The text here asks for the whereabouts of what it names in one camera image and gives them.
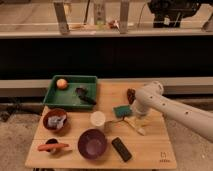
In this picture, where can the white cup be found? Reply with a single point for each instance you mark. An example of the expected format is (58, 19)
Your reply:
(97, 119)

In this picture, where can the orange round fruit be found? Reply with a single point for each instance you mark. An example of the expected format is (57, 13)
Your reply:
(62, 83)

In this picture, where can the green sponge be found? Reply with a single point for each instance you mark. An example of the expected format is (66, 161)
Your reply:
(122, 111)

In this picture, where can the orange carrot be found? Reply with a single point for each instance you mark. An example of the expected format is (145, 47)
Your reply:
(45, 147)

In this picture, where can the black tool in tray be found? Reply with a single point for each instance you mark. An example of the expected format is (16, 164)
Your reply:
(82, 94)

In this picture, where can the green plastic tray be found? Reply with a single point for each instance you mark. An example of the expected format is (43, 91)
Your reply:
(68, 98)

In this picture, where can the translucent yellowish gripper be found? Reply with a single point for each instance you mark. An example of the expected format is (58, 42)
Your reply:
(140, 112)

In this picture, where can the black machine in background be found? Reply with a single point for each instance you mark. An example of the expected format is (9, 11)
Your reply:
(169, 13)

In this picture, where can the small dark cup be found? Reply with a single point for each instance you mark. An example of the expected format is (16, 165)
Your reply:
(52, 141)

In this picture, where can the purple bowl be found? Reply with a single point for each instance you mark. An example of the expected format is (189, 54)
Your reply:
(92, 144)

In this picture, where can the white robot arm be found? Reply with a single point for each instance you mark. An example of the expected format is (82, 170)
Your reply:
(150, 95)

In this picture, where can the black rectangular remote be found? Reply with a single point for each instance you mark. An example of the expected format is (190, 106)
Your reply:
(121, 149)

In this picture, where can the crumpled grey wrapper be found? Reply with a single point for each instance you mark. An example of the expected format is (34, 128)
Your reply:
(56, 122)

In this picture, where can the brown bowl with wrapper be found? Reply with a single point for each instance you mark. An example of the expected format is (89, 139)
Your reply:
(54, 112)

